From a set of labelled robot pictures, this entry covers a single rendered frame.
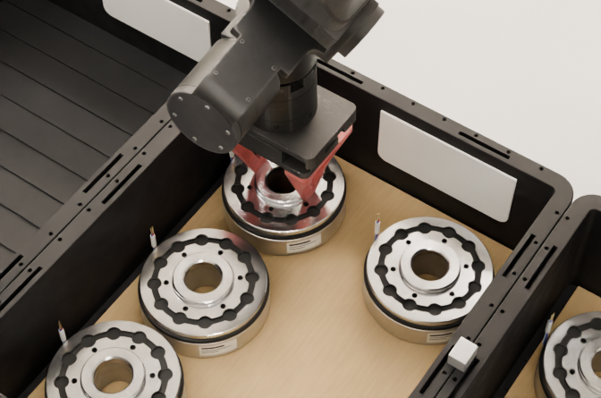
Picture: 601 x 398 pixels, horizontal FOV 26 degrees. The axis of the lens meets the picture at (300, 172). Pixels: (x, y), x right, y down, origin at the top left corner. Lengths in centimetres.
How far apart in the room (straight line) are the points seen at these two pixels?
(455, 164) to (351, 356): 17
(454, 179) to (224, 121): 26
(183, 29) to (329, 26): 35
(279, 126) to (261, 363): 19
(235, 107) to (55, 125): 35
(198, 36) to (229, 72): 29
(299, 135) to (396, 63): 42
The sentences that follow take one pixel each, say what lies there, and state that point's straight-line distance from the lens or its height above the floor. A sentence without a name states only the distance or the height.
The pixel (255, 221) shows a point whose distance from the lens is 106.
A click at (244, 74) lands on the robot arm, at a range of 87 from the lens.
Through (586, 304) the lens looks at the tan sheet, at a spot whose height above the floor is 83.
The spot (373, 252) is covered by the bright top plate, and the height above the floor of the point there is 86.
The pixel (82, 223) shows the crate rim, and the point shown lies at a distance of 99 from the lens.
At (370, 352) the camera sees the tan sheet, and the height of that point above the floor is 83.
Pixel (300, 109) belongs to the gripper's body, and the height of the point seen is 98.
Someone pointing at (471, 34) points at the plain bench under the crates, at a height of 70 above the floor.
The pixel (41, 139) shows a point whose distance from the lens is 118.
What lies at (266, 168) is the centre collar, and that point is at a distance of 108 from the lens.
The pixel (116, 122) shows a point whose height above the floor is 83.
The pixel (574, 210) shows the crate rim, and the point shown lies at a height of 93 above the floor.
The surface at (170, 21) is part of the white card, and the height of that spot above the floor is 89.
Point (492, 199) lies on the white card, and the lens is 106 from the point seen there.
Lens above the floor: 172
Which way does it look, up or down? 52 degrees down
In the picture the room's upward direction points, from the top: straight up
